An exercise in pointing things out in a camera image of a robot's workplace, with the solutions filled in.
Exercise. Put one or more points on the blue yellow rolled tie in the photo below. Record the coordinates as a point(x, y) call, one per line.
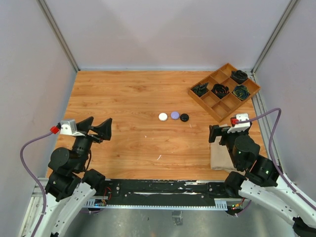
point(241, 92)

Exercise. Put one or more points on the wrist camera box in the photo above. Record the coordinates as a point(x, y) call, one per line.
point(240, 123)
point(69, 127)

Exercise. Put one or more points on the aluminium frame rail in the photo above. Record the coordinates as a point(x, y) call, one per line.
point(58, 34)

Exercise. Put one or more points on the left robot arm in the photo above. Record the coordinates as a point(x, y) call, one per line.
point(71, 182)

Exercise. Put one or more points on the dark green rolled tie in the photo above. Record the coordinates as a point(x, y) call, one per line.
point(200, 89)

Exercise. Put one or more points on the beige folded cloth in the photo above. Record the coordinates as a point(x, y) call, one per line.
point(219, 157)

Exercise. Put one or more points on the white round charging case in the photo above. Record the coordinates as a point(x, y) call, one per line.
point(162, 116)

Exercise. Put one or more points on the wooden compartment tray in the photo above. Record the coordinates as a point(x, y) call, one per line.
point(220, 109)

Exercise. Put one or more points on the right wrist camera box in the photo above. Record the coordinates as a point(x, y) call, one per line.
point(240, 123)

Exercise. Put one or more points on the black orange rolled tie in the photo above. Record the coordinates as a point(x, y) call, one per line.
point(220, 90)

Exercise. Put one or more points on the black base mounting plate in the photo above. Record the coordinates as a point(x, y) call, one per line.
point(142, 193)

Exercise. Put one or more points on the black dotted rolled tie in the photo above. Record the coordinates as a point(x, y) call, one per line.
point(239, 76)

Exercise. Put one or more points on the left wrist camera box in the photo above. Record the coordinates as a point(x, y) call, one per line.
point(69, 127)

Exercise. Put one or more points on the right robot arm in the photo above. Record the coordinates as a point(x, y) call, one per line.
point(257, 179)

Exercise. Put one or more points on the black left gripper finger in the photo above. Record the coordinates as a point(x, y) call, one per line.
point(104, 130)
point(84, 125)

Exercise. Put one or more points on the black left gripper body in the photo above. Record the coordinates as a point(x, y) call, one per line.
point(82, 144)

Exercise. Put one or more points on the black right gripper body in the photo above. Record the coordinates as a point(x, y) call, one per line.
point(226, 138)

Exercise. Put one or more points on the purple earbud charging case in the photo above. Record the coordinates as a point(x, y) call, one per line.
point(175, 115)

